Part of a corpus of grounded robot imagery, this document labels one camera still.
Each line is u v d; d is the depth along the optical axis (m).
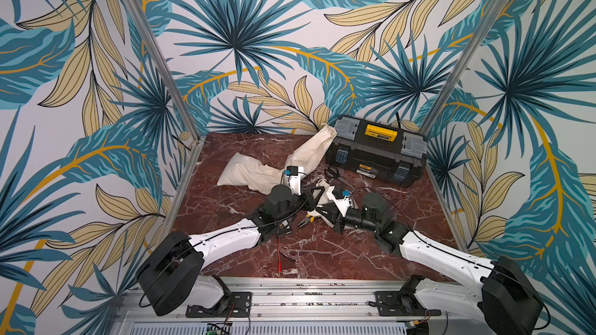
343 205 0.66
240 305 0.73
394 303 0.75
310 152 0.92
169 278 0.40
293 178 0.71
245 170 0.97
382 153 0.93
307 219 0.91
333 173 1.06
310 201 0.68
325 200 0.76
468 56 0.88
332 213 0.69
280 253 0.84
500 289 0.40
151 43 0.83
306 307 0.74
